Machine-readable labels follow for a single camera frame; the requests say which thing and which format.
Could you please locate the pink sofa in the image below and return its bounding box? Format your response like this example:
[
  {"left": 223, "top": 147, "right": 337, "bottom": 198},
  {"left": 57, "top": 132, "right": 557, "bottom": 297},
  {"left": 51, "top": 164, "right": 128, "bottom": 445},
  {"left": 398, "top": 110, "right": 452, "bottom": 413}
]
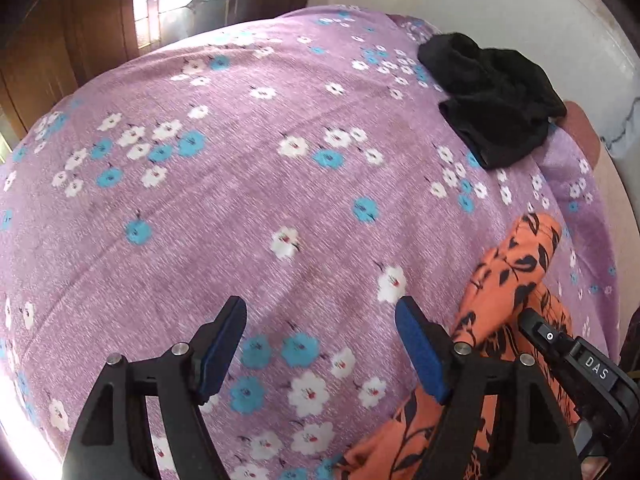
[{"left": 547, "top": 100, "right": 631, "bottom": 241}]

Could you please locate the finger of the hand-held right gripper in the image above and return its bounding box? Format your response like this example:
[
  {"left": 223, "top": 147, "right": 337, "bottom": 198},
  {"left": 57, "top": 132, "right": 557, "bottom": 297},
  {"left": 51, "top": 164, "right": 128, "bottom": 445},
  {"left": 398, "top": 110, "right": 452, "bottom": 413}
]
[{"left": 517, "top": 307, "right": 576, "bottom": 361}]

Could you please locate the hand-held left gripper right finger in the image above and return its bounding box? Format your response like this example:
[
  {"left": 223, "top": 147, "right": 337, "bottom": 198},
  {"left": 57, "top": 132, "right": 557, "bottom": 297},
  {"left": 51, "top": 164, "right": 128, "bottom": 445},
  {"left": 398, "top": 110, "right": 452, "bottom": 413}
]
[{"left": 394, "top": 296, "right": 581, "bottom": 480}]

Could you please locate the purple floral bedsheet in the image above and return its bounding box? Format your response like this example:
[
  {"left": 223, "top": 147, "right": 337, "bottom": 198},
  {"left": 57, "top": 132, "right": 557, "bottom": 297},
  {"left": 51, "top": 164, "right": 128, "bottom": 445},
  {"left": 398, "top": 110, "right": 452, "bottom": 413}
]
[{"left": 0, "top": 5, "right": 621, "bottom": 480}]

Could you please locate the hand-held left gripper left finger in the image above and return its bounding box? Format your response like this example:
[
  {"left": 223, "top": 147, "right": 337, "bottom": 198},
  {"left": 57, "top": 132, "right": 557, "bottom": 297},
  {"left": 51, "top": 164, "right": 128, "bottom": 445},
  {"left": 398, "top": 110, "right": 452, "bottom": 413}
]
[{"left": 62, "top": 296, "right": 248, "bottom": 480}]

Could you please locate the orange black floral blouse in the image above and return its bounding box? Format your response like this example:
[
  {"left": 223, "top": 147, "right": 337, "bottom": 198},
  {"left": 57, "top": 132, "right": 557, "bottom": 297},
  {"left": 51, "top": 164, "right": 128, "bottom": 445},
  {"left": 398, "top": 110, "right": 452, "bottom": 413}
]
[{"left": 335, "top": 212, "right": 583, "bottom": 480}]

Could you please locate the black crumpled cloth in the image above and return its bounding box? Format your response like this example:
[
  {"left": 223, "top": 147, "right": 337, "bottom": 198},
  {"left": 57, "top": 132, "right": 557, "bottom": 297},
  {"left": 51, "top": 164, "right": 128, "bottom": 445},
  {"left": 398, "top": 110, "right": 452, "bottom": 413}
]
[{"left": 417, "top": 32, "right": 568, "bottom": 171}]

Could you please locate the wooden door with stained glass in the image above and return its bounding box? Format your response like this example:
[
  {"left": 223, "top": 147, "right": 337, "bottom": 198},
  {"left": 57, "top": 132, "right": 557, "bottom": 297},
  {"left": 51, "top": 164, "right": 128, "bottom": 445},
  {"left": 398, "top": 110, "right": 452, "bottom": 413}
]
[{"left": 0, "top": 0, "right": 321, "bottom": 161}]

